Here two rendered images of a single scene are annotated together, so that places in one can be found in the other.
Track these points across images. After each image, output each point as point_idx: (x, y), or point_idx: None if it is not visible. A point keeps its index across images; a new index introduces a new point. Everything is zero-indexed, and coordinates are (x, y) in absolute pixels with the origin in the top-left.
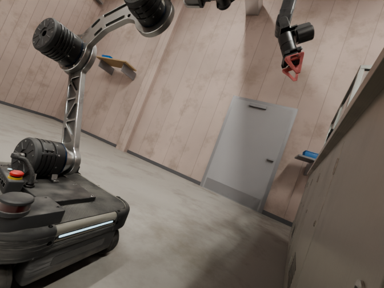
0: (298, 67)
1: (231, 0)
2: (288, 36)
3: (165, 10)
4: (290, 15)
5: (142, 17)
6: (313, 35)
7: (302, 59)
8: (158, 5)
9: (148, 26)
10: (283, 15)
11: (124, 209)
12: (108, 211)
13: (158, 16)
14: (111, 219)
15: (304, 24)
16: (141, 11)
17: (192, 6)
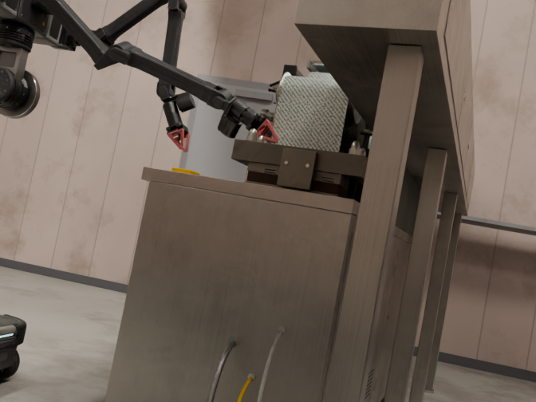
0: (187, 136)
1: (109, 45)
2: (169, 108)
3: (29, 91)
4: (169, 84)
5: (4, 106)
6: (193, 106)
7: (182, 135)
8: (21, 93)
9: (11, 109)
10: (163, 84)
11: (21, 322)
12: (6, 325)
13: (22, 101)
14: (11, 332)
15: (183, 93)
16: (3, 104)
17: (60, 49)
